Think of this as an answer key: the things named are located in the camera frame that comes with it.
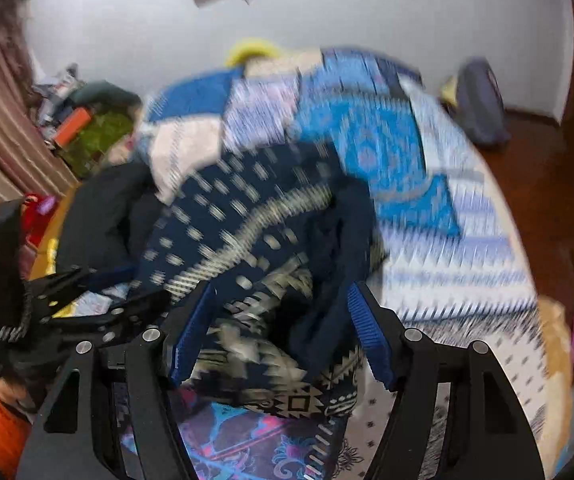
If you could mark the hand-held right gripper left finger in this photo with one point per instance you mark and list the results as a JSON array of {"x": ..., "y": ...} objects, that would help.
[{"x": 192, "y": 332}]

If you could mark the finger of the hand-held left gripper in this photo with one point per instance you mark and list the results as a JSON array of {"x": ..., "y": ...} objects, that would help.
[
  {"x": 132, "y": 307},
  {"x": 112, "y": 276}
]

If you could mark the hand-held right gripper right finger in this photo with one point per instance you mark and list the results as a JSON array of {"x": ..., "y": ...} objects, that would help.
[{"x": 367, "y": 332}]

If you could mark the dark navy garment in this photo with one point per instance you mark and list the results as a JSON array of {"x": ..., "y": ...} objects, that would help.
[{"x": 337, "y": 260}]

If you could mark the navy patterned garment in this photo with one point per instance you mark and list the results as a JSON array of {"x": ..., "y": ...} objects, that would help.
[{"x": 247, "y": 240}]

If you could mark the yellow cloth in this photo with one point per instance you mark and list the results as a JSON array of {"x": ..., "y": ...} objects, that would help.
[{"x": 52, "y": 265}]

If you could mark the black garment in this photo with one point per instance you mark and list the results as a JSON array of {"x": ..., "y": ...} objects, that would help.
[{"x": 102, "y": 220}]

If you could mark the red plastic object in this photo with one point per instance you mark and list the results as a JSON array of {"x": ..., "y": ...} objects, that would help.
[{"x": 37, "y": 210}]

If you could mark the colourful floral cloth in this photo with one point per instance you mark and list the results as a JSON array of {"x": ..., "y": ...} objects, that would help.
[{"x": 247, "y": 442}]

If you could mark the green box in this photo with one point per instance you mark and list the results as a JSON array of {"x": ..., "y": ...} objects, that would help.
[{"x": 99, "y": 140}]

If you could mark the striped pink curtain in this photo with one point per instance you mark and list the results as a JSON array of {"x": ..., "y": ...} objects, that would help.
[{"x": 2, "y": 125}]

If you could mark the orange object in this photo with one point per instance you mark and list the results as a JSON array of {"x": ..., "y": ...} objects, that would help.
[{"x": 69, "y": 130}]

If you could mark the blue patchwork blanket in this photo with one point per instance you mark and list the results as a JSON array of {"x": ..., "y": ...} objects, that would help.
[{"x": 367, "y": 150}]

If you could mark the pile of assorted clutter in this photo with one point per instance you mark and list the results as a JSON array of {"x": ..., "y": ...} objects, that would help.
[{"x": 57, "y": 95}]

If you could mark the dark green bag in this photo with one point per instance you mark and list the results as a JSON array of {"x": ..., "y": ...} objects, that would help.
[{"x": 109, "y": 92}]

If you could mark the orange plush blanket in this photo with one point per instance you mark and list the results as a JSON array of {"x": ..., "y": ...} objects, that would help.
[{"x": 554, "y": 345}]

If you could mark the grey purple backpack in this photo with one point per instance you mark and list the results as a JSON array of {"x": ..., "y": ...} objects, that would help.
[{"x": 482, "y": 105}]

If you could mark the yellow round object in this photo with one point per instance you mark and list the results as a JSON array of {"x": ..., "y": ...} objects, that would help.
[{"x": 252, "y": 50}]

